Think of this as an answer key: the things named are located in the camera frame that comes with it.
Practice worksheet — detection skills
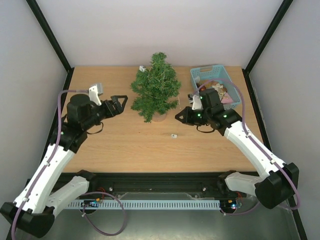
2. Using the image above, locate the fairy light wire string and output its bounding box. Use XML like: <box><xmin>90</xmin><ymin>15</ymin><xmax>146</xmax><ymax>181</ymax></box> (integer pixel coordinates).
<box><xmin>139</xmin><ymin>65</ymin><xmax>182</xmax><ymax>106</ymax></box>

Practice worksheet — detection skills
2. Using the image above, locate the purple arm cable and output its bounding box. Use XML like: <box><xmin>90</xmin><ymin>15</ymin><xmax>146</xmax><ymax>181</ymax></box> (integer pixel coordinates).
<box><xmin>11</xmin><ymin>88</ymin><xmax>129</xmax><ymax>240</ymax></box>
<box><xmin>194</xmin><ymin>78</ymin><xmax>302</xmax><ymax>217</ymax></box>

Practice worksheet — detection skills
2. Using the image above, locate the light blue plastic basket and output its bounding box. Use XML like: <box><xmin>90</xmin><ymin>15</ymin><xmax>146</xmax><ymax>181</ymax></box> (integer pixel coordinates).
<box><xmin>190</xmin><ymin>64</ymin><xmax>242</xmax><ymax>110</ymax></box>

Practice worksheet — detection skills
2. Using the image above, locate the light blue cable duct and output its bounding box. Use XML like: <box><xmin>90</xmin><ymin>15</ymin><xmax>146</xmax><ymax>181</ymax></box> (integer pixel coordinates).
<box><xmin>66</xmin><ymin>199</ymin><xmax>220</xmax><ymax>210</ymax></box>

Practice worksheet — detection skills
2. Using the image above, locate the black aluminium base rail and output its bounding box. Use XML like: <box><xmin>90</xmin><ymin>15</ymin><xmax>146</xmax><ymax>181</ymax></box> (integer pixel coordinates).
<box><xmin>24</xmin><ymin>171</ymin><xmax>291</xmax><ymax>198</ymax></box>

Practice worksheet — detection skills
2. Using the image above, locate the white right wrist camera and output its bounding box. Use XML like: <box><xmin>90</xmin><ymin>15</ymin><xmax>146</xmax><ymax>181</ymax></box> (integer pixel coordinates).
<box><xmin>188</xmin><ymin>93</ymin><xmax>203</xmax><ymax>111</ymax></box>

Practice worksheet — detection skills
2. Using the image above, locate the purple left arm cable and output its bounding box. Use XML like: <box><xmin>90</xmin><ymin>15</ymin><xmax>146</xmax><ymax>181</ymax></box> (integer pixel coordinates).
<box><xmin>11</xmin><ymin>88</ymin><xmax>129</xmax><ymax>240</ymax></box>

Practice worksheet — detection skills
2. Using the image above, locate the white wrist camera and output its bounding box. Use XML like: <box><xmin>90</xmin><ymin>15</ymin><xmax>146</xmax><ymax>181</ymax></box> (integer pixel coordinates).
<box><xmin>88</xmin><ymin>83</ymin><xmax>104</xmax><ymax>106</ymax></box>
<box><xmin>188</xmin><ymin>93</ymin><xmax>203</xmax><ymax>111</ymax></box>

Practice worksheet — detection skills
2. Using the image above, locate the pink heart ornament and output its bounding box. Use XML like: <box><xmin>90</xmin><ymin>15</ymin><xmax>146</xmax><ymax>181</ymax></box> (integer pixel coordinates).
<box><xmin>221</xmin><ymin>97</ymin><xmax>234</xmax><ymax>104</ymax></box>

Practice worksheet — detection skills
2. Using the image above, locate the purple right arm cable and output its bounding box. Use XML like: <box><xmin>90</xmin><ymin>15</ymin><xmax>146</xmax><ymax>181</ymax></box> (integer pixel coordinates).
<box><xmin>194</xmin><ymin>78</ymin><xmax>302</xmax><ymax>217</ymax></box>

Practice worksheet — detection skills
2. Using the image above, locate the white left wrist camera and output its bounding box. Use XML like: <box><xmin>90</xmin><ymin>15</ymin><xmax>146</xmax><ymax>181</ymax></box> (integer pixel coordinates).
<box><xmin>88</xmin><ymin>83</ymin><xmax>104</xmax><ymax>106</ymax></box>

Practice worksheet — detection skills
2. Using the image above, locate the small green christmas tree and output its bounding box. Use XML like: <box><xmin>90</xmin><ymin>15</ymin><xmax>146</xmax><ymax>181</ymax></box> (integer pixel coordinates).
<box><xmin>130</xmin><ymin>52</ymin><xmax>182</xmax><ymax>123</ymax></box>

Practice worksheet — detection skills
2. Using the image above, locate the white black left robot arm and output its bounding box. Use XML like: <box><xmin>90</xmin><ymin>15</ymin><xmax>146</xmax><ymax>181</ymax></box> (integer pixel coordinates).
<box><xmin>0</xmin><ymin>91</ymin><xmax>128</xmax><ymax>240</ymax></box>

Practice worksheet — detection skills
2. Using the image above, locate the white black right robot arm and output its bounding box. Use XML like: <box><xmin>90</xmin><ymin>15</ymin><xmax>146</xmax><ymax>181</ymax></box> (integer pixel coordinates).
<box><xmin>175</xmin><ymin>88</ymin><xmax>299</xmax><ymax>209</ymax></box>

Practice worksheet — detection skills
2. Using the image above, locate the wooden tree base disc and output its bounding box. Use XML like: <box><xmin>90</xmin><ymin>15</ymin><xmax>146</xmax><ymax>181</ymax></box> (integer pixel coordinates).
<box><xmin>152</xmin><ymin>112</ymin><xmax>167</xmax><ymax>123</ymax></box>

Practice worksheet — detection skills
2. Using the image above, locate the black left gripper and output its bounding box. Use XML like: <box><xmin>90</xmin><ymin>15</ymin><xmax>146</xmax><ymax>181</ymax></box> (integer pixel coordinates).
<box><xmin>82</xmin><ymin>94</ymin><xmax>128</xmax><ymax>130</ymax></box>

